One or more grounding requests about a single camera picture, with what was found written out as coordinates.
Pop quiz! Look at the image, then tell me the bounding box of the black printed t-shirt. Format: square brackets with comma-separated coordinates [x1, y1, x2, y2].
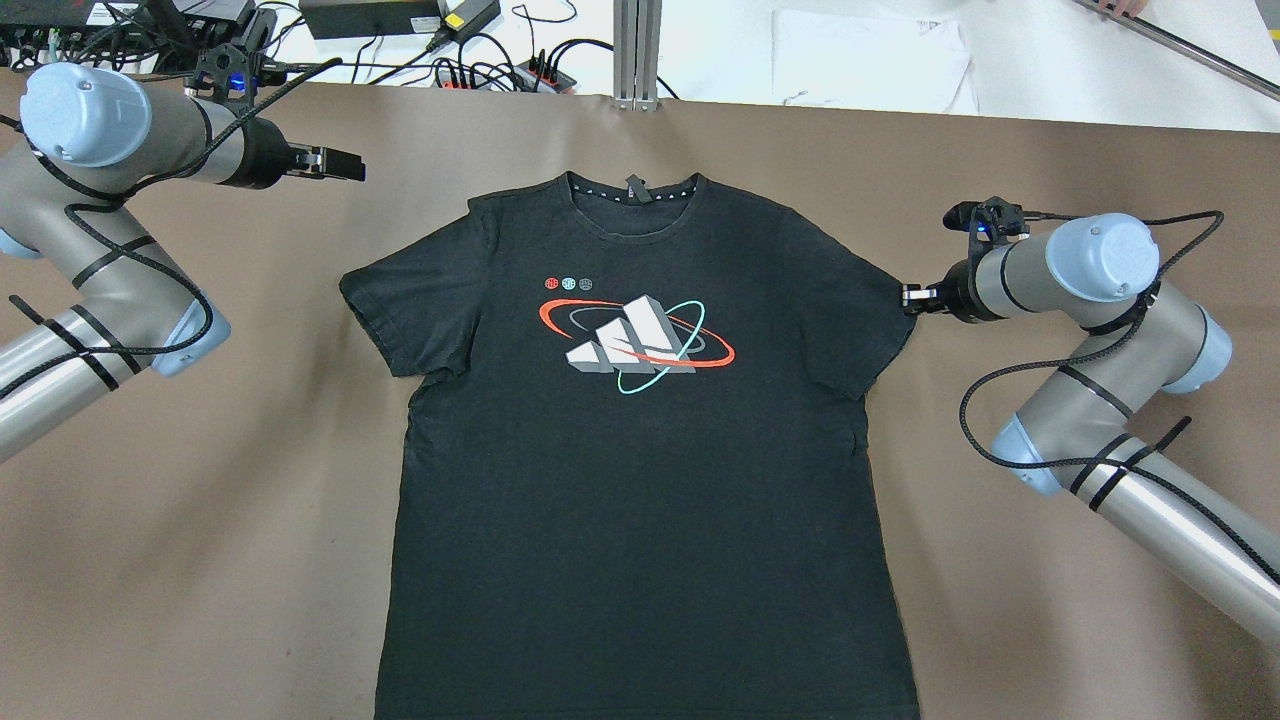
[339, 173, 922, 719]

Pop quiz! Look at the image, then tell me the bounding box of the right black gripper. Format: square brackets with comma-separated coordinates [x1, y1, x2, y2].
[901, 263, 986, 323]

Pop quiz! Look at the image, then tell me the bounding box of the aluminium frame post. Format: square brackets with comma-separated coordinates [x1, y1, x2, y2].
[613, 0, 663, 111]

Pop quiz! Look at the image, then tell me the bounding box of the metal rod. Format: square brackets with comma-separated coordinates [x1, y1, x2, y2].
[1075, 1, 1279, 102]

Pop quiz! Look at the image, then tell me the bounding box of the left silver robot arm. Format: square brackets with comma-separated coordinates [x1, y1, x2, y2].
[1, 61, 366, 457]

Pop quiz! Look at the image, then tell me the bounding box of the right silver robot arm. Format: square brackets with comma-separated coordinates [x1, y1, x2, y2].
[901, 197, 1279, 650]

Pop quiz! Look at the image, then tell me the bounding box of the red black power strip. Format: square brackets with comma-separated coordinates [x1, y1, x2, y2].
[430, 56, 577, 94]

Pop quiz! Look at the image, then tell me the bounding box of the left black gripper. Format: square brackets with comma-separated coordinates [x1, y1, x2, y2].
[238, 120, 366, 190]

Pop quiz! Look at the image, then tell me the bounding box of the white paper sheet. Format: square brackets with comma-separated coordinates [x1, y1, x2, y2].
[772, 9, 980, 114]

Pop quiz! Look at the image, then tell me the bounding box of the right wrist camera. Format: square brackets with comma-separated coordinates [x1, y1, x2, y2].
[942, 197, 1029, 242]

